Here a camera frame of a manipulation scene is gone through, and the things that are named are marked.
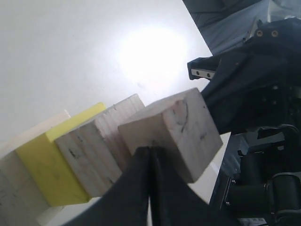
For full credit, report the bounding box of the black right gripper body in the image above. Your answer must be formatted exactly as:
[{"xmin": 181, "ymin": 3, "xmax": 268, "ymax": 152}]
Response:
[{"xmin": 187, "ymin": 18, "xmax": 301, "ymax": 130}]

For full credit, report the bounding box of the yellow wooden cube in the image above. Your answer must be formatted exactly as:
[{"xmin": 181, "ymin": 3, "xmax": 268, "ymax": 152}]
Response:
[{"xmin": 16, "ymin": 102, "xmax": 106, "ymax": 207}]

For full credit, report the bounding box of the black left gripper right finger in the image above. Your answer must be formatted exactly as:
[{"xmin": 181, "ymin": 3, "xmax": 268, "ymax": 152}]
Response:
[{"xmin": 150, "ymin": 147, "xmax": 239, "ymax": 226}]

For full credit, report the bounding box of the small wooden cube back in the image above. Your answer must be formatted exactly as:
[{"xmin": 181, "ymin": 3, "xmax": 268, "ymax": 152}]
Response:
[{"xmin": 55, "ymin": 94, "xmax": 144, "ymax": 198}]

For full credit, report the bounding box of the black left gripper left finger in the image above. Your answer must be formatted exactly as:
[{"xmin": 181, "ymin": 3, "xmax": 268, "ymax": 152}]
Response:
[{"xmin": 65, "ymin": 147, "xmax": 151, "ymax": 226}]

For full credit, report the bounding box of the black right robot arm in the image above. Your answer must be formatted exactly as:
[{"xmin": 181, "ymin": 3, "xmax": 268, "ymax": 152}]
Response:
[{"xmin": 187, "ymin": 17, "xmax": 301, "ymax": 226}]

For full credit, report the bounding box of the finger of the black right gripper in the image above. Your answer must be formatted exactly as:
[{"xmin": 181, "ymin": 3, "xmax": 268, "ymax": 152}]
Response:
[{"xmin": 201, "ymin": 77, "xmax": 247, "ymax": 134}]

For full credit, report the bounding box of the small wooden cube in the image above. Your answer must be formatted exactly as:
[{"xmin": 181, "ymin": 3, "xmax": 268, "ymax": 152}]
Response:
[
  {"xmin": 55, "ymin": 94, "xmax": 144, "ymax": 198},
  {"xmin": 118, "ymin": 88, "xmax": 222, "ymax": 183}
]

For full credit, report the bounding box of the large plain wooden cube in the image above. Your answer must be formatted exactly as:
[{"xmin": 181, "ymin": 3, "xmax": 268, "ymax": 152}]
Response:
[{"xmin": 0, "ymin": 111, "xmax": 72, "ymax": 226}]

